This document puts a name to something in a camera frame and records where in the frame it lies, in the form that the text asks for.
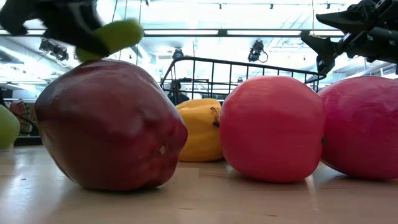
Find black ceiling fixture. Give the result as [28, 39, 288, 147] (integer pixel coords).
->
[39, 39, 70, 62]

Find colourful patterned fabric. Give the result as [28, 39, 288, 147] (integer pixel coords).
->
[9, 101, 35, 135]

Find yellow bell pepper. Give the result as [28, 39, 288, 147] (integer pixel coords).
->
[176, 98, 224, 162]

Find person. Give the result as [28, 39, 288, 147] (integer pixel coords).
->
[167, 80, 190, 106]

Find black ceiling spotlight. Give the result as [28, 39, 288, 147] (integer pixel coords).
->
[172, 48, 185, 62]

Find red round fruit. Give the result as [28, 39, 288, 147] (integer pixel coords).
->
[317, 76, 398, 181]

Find dark red apple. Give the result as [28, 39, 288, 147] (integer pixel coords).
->
[34, 59, 188, 191]

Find green elongated vegetable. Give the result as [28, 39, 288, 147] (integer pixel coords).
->
[75, 19, 145, 63]

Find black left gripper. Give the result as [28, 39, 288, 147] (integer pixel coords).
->
[0, 0, 110, 57]

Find yellow hanging cable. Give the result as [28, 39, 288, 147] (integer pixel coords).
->
[311, 0, 321, 39]

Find black wire basket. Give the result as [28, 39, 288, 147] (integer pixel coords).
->
[160, 56, 327, 106]

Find black overhead camera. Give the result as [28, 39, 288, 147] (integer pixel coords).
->
[248, 39, 269, 63]

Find orange-red apple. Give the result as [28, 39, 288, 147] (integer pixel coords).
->
[219, 75, 326, 184]

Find black overhead frame bar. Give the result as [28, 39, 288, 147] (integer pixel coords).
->
[0, 28, 345, 38]

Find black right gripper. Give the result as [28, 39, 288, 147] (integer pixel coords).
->
[300, 0, 398, 75]

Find black table frame rail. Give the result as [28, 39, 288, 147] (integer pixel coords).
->
[14, 136, 43, 147]

